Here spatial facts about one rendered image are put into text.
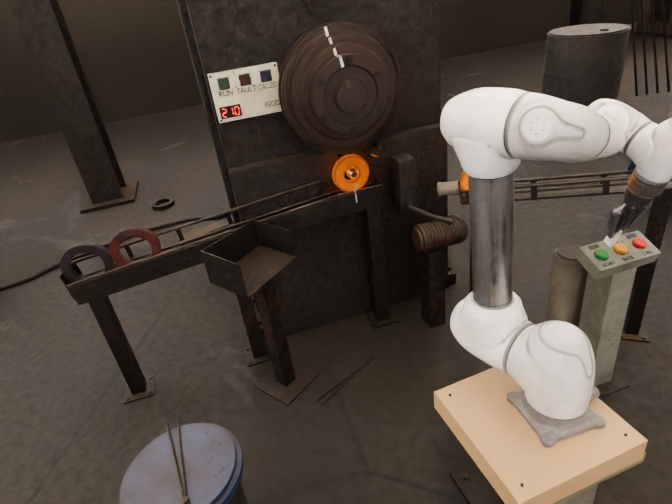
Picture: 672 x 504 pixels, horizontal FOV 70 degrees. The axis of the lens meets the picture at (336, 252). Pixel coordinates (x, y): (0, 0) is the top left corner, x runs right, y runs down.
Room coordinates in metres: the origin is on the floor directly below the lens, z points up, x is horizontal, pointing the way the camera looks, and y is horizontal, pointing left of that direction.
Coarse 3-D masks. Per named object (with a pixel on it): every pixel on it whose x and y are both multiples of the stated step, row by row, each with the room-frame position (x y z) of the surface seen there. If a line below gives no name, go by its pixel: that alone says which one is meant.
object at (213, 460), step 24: (192, 432) 0.95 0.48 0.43; (216, 432) 0.94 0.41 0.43; (144, 456) 0.89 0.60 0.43; (168, 456) 0.88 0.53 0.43; (192, 456) 0.87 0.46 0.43; (216, 456) 0.86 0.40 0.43; (240, 456) 0.86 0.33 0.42; (144, 480) 0.81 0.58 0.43; (168, 480) 0.80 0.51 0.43; (192, 480) 0.79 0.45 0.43; (216, 480) 0.78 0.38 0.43; (240, 480) 0.80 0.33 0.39
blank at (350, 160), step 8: (344, 160) 1.85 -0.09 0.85; (352, 160) 1.85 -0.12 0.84; (360, 160) 1.86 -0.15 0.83; (336, 168) 1.84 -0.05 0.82; (344, 168) 1.85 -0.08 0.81; (360, 168) 1.86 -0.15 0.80; (368, 168) 1.87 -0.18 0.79; (336, 176) 1.84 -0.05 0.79; (344, 176) 1.85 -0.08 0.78; (360, 176) 1.86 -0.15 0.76; (368, 176) 1.87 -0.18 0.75; (336, 184) 1.84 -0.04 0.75; (344, 184) 1.84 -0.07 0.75; (352, 184) 1.85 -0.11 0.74; (360, 184) 1.86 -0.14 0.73
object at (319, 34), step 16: (320, 32) 1.82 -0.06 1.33; (336, 32) 1.83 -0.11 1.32; (352, 32) 1.85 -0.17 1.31; (368, 32) 1.86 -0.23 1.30; (304, 48) 1.81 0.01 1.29; (384, 48) 1.87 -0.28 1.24; (288, 64) 1.79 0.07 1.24; (288, 80) 1.79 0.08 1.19; (400, 80) 1.89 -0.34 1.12; (288, 96) 1.79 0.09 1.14; (400, 96) 1.89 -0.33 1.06; (288, 112) 1.79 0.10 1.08; (384, 128) 1.87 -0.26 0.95; (320, 144) 1.81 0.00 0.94; (368, 144) 1.85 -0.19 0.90
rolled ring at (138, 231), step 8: (120, 232) 1.65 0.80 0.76; (128, 232) 1.66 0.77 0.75; (136, 232) 1.66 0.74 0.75; (144, 232) 1.67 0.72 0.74; (152, 232) 1.69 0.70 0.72; (112, 240) 1.64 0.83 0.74; (120, 240) 1.65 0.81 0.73; (152, 240) 1.67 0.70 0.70; (112, 248) 1.64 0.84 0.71; (152, 248) 1.67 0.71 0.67; (160, 248) 1.68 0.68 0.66; (112, 256) 1.64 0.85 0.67; (120, 256) 1.64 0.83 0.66; (120, 264) 1.64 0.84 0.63
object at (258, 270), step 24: (240, 240) 1.62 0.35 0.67; (264, 240) 1.65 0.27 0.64; (288, 240) 1.56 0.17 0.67; (216, 264) 1.44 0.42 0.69; (240, 264) 1.57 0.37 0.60; (264, 264) 1.53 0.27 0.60; (240, 288) 1.37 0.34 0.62; (264, 288) 1.50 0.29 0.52; (264, 312) 1.51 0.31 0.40; (288, 360) 1.52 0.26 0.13; (264, 384) 1.53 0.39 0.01; (288, 384) 1.50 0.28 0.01
